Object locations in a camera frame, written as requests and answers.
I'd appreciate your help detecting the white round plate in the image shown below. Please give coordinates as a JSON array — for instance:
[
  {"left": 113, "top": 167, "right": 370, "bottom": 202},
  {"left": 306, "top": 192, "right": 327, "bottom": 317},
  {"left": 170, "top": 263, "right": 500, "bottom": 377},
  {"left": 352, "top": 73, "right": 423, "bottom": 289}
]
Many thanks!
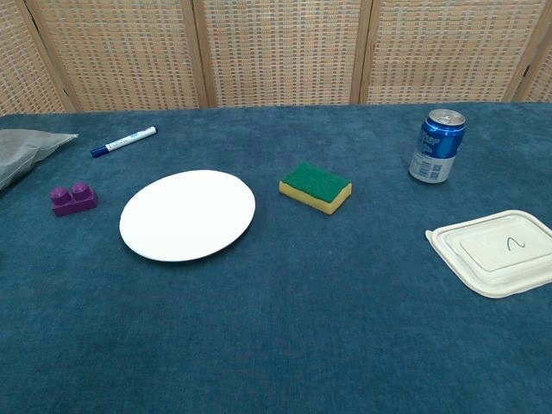
[{"left": 119, "top": 169, "right": 257, "bottom": 262}]

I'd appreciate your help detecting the blue and white marker pen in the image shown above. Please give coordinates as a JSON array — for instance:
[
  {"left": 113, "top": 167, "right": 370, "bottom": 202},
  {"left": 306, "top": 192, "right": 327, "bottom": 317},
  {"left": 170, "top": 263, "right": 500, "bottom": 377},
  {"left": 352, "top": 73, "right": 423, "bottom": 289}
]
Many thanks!
[{"left": 90, "top": 125, "right": 158, "bottom": 159}]

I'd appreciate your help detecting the purple toy brick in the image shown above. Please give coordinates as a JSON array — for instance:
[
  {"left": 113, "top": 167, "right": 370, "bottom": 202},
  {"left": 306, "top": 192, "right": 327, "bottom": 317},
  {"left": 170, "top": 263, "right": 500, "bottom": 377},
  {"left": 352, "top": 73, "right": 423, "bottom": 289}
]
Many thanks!
[{"left": 49, "top": 181, "right": 99, "bottom": 218}]

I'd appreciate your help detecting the green and yellow sponge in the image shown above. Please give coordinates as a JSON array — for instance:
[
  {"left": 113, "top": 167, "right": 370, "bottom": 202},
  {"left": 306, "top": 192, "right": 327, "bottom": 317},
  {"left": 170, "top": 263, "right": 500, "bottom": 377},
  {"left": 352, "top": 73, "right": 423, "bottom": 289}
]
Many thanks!
[{"left": 279, "top": 161, "right": 353, "bottom": 216}]

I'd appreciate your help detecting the blue table cloth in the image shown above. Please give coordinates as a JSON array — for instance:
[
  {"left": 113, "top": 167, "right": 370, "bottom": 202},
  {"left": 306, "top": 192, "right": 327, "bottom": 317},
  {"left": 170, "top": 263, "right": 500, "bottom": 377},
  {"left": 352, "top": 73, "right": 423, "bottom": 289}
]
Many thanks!
[{"left": 0, "top": 101, "right": 552, "bottom": 414}]

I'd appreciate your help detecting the woven bamboo folding screen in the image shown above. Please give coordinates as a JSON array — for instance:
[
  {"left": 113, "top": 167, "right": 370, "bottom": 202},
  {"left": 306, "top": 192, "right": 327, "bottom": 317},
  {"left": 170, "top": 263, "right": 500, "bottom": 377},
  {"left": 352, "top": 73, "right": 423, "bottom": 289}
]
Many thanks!
[{"left": 0, "top": 0, "right": 552, "bottom": 117}]

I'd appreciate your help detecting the blue and silver drink can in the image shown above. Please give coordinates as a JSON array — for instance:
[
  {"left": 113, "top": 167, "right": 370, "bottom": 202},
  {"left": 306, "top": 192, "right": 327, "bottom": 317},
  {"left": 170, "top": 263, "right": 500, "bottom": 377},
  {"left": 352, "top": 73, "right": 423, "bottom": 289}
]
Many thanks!
[{"left": 408, "top": 108, "right": 467, "bottom": 185}]

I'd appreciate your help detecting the beige food container lid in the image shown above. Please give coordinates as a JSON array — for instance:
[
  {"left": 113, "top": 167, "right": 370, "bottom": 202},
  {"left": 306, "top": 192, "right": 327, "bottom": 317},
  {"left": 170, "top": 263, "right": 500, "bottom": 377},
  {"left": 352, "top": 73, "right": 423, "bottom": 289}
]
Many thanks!
[{"left": 424, "top": 209, "right": 552, "bottom": 299}]

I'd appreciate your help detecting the grey cloth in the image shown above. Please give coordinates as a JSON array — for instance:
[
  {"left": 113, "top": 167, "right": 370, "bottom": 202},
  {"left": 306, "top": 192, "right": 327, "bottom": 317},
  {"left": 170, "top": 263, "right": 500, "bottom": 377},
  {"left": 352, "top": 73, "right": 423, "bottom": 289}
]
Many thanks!
[{"left": 0, "top": 128, "right": 80, "bottom": 191}]

